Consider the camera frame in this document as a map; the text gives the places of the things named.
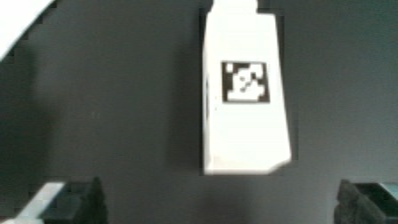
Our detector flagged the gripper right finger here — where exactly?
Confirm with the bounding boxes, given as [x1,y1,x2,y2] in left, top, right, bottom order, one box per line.
[334,180,398,224]

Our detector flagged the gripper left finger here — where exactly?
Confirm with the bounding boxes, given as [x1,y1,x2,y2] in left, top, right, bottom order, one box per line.
[13,177,109,224]

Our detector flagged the white table leg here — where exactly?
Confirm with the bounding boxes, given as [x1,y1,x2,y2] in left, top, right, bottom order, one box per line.
[203,0,292,175]

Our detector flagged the white square table top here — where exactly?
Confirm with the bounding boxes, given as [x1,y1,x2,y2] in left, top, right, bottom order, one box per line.
[0,0,55,61]

